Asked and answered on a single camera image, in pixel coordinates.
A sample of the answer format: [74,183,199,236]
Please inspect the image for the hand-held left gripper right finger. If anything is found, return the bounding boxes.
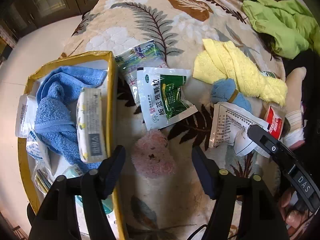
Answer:
[191,145,290,240]

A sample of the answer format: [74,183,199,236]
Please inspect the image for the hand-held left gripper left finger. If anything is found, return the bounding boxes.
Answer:
[27,145,127,240]

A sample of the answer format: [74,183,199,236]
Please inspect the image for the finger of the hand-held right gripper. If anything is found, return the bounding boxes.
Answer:
[246,124,283,158]

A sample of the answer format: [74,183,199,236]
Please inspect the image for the red and white packet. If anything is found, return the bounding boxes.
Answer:
[262,105,285,140]

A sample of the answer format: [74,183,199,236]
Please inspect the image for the white text-print packet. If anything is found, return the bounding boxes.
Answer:
[208,102,269,157]

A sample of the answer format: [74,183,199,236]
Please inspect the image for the green tissue pack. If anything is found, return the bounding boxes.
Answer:
[62,164,114,214]

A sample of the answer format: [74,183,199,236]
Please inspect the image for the pink fluffy sock roll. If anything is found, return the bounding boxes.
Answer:
[131,130,177,178]

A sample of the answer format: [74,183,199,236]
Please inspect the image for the white lemon-print tissue pack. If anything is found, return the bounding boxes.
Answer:
[76,87,107,163]

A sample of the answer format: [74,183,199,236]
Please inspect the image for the light blue plush sock roll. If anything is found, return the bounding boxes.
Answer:
[211,78,252,113]

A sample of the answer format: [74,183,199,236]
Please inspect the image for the clear bag of yellow sticks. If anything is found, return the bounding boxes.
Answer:
[35,165,54,193]

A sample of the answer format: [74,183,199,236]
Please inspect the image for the yellow towel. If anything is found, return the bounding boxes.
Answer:
[193,39,288,107]

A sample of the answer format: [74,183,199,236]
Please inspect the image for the white blue-print medicine packet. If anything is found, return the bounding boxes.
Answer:
[26,130,52,165]

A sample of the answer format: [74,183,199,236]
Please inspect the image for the white box with yellow tape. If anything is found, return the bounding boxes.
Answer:
[17,51,125,240]

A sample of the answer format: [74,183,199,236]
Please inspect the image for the blue towel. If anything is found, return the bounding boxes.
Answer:
[34,66,108,165]

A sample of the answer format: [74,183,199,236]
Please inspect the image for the white green medicine packet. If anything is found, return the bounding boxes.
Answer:
[137,67,198,130]

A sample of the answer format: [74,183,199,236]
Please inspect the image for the landscape print packet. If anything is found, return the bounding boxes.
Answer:
[115,40,168,105]

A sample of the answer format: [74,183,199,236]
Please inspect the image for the person's right hand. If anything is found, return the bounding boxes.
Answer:
[279,187,313,235]

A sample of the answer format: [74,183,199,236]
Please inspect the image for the person's foot in beige sock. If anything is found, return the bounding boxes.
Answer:
[282,66,307,150]

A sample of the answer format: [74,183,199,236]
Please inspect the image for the black clothing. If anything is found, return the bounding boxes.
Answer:
[282,47,320,175]

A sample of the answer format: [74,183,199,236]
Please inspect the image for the green jacket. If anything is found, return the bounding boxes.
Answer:
[235,0,318,60]

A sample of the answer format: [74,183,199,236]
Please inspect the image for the wooden glass-panel cabinet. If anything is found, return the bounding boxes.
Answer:
[0,0,120,45]

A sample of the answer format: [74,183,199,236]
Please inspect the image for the black cable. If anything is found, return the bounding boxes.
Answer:
[187,227,208,240]

